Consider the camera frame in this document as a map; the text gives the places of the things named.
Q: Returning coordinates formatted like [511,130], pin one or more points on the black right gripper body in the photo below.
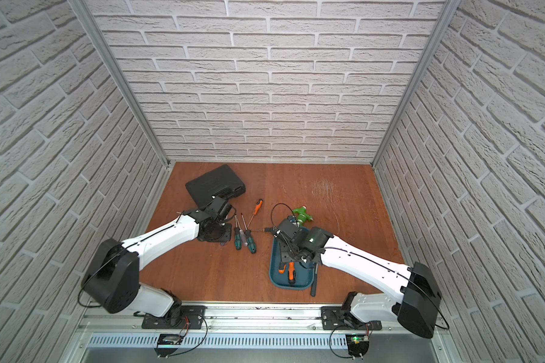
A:
[288,254]

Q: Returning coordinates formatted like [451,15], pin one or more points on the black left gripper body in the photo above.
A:
[216,233]

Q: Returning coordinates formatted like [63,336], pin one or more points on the black yellow screwdriver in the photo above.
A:
[261,229]

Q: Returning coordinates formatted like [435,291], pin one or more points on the large green black screwdriver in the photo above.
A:
[250,241]

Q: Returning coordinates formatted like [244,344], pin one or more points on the small orange screwdriver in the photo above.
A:
[257,208]

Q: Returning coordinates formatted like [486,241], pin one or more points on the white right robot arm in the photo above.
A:
[413,294]

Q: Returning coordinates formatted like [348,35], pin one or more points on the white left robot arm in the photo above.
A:
[112,279]

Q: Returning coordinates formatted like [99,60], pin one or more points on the teal storage tray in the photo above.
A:
[287,274]

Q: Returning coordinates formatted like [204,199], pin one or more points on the green plastic clamp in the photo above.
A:
[302,216]

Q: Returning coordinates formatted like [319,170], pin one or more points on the black plastic tool case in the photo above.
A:
[221,182]

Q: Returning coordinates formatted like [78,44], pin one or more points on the right controller board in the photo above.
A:
[358,345]

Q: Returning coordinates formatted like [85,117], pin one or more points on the controller board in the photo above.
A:
[167,345]
[358,345]

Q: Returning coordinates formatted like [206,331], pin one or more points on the left controller board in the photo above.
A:
[167,345]

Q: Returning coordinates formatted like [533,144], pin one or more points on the black handled hammer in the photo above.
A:
[315,280]

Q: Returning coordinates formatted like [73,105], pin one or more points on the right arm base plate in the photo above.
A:
[333,316]

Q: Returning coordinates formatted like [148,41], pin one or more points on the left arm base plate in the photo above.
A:
[182,317]

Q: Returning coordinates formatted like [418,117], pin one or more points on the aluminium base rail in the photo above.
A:
[251,326]

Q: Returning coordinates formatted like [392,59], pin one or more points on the aluminium frame corner post left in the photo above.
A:
[89,24]

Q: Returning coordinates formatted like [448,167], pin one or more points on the aluminium frame corner post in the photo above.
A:
[89,24]
[447,14]

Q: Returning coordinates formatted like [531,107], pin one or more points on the aluminium frame corner post right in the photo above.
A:
[447,14]

